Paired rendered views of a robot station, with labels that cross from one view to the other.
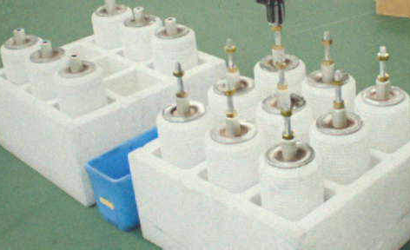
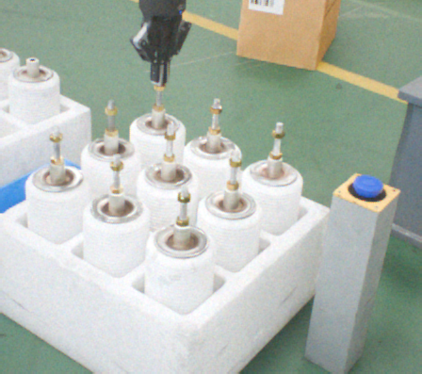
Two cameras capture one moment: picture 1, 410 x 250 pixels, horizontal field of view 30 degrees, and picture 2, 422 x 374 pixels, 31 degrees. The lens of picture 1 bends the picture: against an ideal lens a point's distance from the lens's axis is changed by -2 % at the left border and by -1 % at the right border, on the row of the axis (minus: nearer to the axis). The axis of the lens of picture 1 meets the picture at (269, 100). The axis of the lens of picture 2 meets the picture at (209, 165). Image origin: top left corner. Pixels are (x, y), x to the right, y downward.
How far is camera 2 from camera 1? 0.18 m
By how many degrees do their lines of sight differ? 11
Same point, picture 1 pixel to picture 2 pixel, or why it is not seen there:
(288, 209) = (177, 300)
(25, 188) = not seen: outside the picture
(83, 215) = not seen: outside the picture
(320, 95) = (205, 166)
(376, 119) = (267, 199)
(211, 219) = (86, 302)
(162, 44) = (22, 88)
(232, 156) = (116, 237)
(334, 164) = (224, 249)
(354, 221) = (242, 312)
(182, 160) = (54, 232)
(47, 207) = not seen: outside the picture
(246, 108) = (124, 176)
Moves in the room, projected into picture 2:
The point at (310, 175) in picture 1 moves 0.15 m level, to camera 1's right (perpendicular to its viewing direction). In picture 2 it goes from (204, 267) to (313, 262)
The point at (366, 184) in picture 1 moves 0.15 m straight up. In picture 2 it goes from (256, 272) to (267, 185)
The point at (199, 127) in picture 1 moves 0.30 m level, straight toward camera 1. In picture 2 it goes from (75, 198) to (105, 341)
